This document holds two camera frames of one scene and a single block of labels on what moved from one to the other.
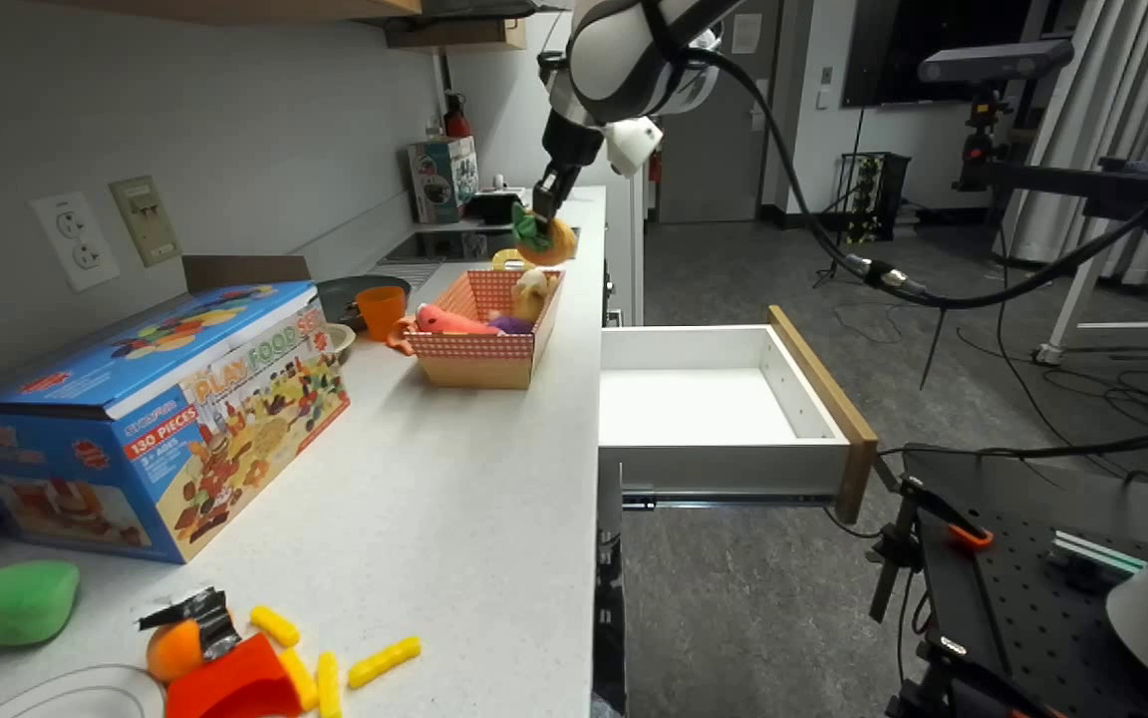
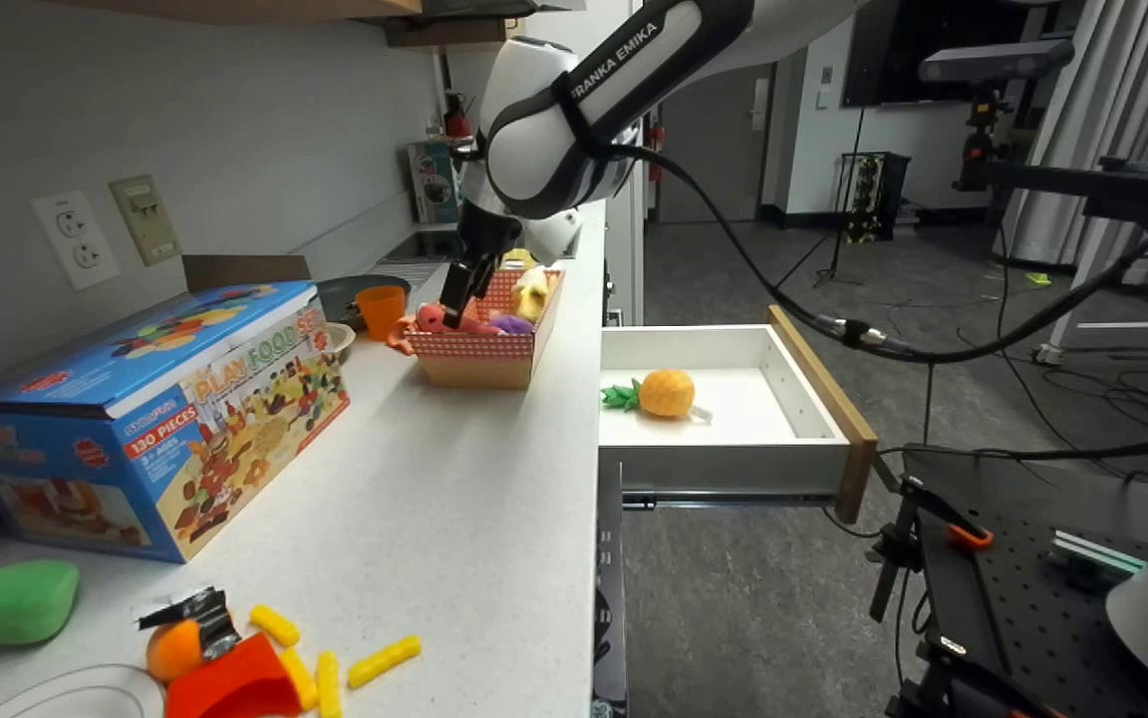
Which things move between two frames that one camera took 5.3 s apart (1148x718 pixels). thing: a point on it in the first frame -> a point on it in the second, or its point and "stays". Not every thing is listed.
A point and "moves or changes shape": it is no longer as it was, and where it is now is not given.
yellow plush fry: (397, 656) stays
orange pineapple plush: (544, 240) moves or changes shape
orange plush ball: (173, 648) stays
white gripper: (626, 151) -> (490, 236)
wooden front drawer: (726, 413) stays
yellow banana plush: (531, 289) stays
